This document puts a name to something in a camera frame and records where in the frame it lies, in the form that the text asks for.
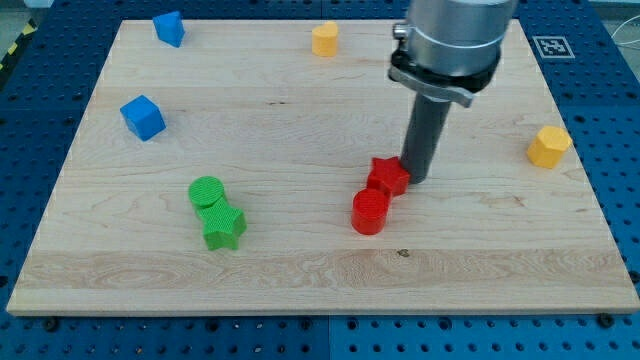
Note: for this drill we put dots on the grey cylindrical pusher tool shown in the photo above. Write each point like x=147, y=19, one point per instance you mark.
x=425, y=126

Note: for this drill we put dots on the fiducial marker tag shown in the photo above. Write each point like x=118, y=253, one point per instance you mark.
x=553, y=47

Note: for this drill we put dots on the red cylinder block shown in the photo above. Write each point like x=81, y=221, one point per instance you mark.
x=369, y=211

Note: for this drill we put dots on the green star block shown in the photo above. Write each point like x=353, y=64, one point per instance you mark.
x=223, y=225

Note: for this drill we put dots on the red star block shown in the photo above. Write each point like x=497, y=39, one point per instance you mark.
x=388, y=176

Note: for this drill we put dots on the yellow black hazard tape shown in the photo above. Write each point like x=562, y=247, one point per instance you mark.
x=18, y=46

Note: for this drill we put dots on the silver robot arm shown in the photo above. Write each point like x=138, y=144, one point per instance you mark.
x=448, y=50

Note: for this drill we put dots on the yellow heart block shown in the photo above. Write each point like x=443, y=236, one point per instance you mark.
x=325, y=39

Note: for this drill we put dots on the yellow hexagon block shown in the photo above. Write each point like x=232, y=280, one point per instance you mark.
x=549, y=146

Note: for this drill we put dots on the green cylinder block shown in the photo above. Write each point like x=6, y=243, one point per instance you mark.
x=205, y=191

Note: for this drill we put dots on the wooden board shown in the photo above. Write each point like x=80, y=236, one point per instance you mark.
x=291, y=136

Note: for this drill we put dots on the blue cube block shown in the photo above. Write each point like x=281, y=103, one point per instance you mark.
x=143, y=117

